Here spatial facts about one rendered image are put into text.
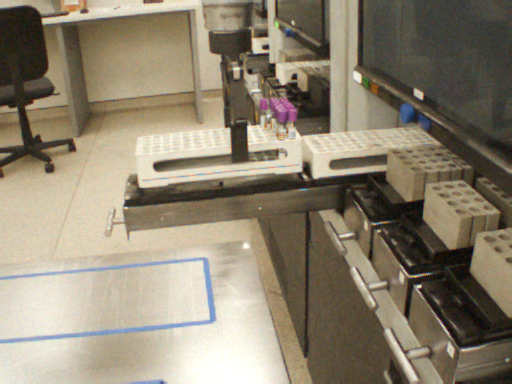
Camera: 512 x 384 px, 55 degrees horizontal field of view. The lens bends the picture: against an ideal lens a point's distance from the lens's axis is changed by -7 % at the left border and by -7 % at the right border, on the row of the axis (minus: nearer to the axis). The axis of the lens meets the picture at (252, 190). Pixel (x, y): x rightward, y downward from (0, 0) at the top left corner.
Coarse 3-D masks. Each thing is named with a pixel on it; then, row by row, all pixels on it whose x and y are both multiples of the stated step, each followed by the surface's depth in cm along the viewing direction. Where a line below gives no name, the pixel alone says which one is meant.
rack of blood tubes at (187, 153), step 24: (144, 144) 94; (168, 144) 93; (192, 144) 93; (216, 144) 93; (264, 144) 92; (288, 144) 92; (144, 168) 90; (168, 168) 98; (192, 168) 97; (216, 168) 92; (240, 168) 93; (288, 168) 94
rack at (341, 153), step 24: (312, 144) 98; (336, 144) 98; (360, 144) 98; (384, 144) 98; (408, 144) 97; (432, 144) 97; (312, 168) 96; (336, 168) 102; (360, 168) 97; (384, 168) 97
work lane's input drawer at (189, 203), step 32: (128, 192) 94; (160, 192) 97; (192, 192) 93; (224, 192) 94; (256, 192) 95; (288, 192) 95; (320, 192) 96; (128, 224) 92; (160, 224) 93; (192, 224) 94
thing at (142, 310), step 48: (0, 288) 67; (48, 288) 67; (96, 288) 67; (144, 288) 67; (192, 288) 66; (240, 288) 66; (0, 336) 58; (48, 336) 58; (96, 336) 58; (144, 336) 58; (192, 336) 58; (240, 336) 58
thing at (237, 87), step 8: (232, 72) 84; (240, 72) 84; (232, 80) 84; (240, 80) 84; (232, 88) 85; (240, 88) 85; (232, 96) 85; (240, 96) 85; (232, 104) 85; (240, 104) 85; (232, 112) 85; (240, 112) 85; (232, 120) 86
